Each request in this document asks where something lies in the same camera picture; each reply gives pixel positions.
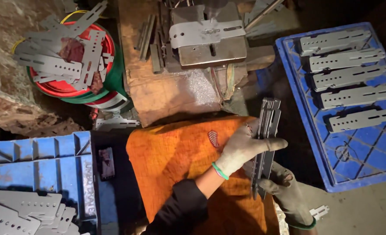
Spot stacked red and green tubs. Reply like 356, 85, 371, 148
26, 21, 135, 114

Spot black phone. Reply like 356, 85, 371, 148
98, 147, 116, 181

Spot metal rod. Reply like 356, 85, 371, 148
245, 0, 285, 30

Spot stack of metal plates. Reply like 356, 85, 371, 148
251, 97, 282, 200

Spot steel press die block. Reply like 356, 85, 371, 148
168, 3, 248, 70

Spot person's left hand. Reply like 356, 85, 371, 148
213, 119, 288, 179

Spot heap of shiny metal shavings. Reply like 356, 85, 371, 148
179, 69, 220, 106

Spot orange cloth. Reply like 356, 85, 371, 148
126, 116, 281, 235

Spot grey perforated metal plate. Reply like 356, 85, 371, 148
299, 29, 372, 57
169, 19, 246, 50
320, 85, 386, 110
309, 48, 386, 73
327, 108, 386, 134
312, 65, 386, 92
94, 114, 141, 132

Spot pile of plates in crate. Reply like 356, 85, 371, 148
0, 189, 90, 235

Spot heap of plates on tubs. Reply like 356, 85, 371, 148
12, 0, 116, 92

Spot blue ribbed plastic crate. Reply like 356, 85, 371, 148
0, 131, 99, 235

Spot yellow cable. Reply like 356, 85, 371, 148
11, 10, 109, 55

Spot row of dark metal bars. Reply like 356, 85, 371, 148
135, 14, 163, 74

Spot person's right hand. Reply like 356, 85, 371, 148
244, 161, 317, 230

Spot small metal offcut piece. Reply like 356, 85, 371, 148
309, 205, 330, 221

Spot worn wooden work board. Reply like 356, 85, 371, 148
117, 0, 276, 128

